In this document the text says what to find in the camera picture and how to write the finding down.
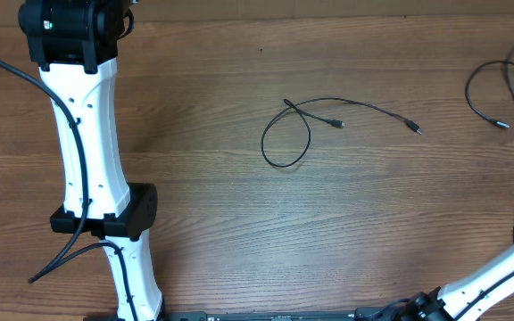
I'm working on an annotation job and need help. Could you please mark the black cable with barrel plug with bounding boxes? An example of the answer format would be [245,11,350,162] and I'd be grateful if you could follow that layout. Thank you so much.
[464,60,514,130]

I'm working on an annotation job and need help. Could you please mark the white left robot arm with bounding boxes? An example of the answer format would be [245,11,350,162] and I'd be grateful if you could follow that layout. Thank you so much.
[18,0,164,320]

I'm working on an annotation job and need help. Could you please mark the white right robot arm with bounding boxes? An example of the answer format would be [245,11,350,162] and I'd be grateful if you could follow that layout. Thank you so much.
[394,244,514,321]

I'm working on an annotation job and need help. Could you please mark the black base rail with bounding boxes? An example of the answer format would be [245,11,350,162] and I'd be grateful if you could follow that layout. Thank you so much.
[82,306,481,321]

